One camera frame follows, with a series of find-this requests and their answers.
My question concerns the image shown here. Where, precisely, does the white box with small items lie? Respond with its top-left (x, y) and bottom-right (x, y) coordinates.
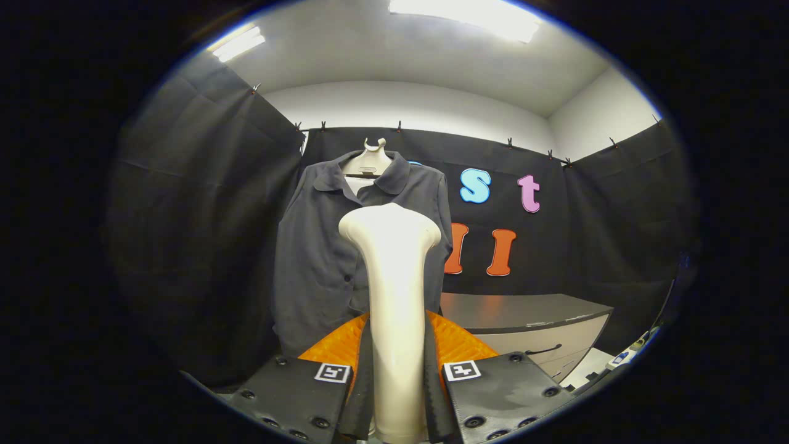
top-left (607, 330), bottom-right (660, 371)

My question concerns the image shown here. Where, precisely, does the long ceiling light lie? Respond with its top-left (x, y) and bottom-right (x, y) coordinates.
top-left (206, 25), bottom-right (267, 64)

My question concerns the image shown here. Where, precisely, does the white garment steamer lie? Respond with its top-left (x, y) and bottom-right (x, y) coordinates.
top-left (338, 202), bottom-right (443, 444)

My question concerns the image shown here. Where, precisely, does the row of black clips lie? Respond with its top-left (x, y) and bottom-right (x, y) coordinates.
top-left (250, 83), bottom-right (663, 170)

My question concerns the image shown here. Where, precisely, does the grey cabinet with dark top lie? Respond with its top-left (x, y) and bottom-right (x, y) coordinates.
top-left (439, 293), bottom-right (614, 383)

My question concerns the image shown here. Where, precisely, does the cream clothes hanger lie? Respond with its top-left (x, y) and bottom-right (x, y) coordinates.
top-left (342, 138), bottom-right (393, 179)

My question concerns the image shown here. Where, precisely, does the dark grey button shirt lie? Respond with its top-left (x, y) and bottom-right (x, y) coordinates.
top-left (273, 150), bottom-right (454, 358)

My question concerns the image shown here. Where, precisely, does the black backdrop cloth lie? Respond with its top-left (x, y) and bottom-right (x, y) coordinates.
top-left (105, 52), bottom-right (700, 389)

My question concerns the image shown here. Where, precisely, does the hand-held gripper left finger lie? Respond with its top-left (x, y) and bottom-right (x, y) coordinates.
top-left (225, 311), bottom-right (375, 444)

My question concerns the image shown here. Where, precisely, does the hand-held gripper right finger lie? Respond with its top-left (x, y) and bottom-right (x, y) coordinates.
top-left (422, 308), bottom-right (577, 444)

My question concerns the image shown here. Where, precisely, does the dark upright panel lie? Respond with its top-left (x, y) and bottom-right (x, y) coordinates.
top-left (653, 253), bottom-right (694, 334)

